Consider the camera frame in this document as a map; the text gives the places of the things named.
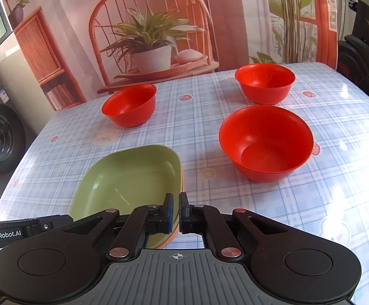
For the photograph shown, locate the orange plate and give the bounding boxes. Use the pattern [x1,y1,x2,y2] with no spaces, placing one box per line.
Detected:
[149,180,184,249]

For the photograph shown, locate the green square plate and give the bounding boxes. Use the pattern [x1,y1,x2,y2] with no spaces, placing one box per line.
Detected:
[68,144,184,249]

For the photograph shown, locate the red bowl front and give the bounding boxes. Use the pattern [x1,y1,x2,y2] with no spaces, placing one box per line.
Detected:
[219,105,314,182]

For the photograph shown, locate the red bowl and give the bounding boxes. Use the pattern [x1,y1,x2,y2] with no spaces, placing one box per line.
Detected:
[219,105,314,182]
[235,63,296,105]
[102,83,157,127]

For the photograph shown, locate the blue plaid tablecloth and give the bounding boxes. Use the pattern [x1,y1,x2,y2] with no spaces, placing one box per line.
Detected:
[0,63,369,304]

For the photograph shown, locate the printed room backdrop cloth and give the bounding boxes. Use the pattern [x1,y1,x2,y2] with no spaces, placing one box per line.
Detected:
[2,0,337,110]

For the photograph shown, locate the black exercise bike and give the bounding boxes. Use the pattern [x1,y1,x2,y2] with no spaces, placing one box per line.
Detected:
[337,0,369,96]

